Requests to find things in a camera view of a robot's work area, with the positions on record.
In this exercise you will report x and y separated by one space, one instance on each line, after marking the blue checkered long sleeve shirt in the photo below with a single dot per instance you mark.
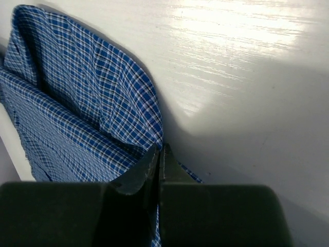
84 110

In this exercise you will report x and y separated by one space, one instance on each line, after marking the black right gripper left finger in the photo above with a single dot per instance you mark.
117 213

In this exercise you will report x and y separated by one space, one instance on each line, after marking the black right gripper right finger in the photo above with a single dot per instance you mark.
198 214

